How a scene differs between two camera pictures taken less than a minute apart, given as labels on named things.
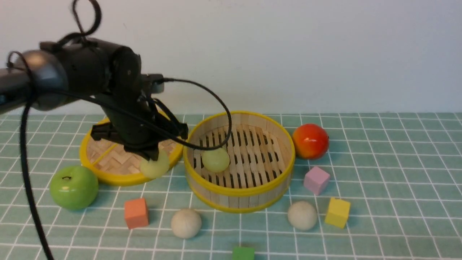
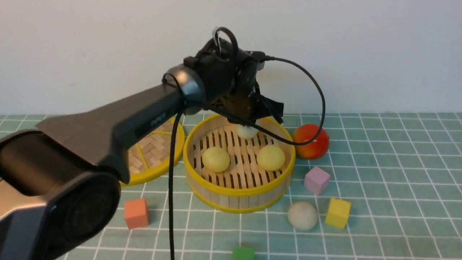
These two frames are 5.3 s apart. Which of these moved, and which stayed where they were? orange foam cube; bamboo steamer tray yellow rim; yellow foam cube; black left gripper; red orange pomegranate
Moved: black left gripper
Stayed: yellow foam cube; orange foam cube; bamboo steamer tray yellow rim; red orange pomegranate
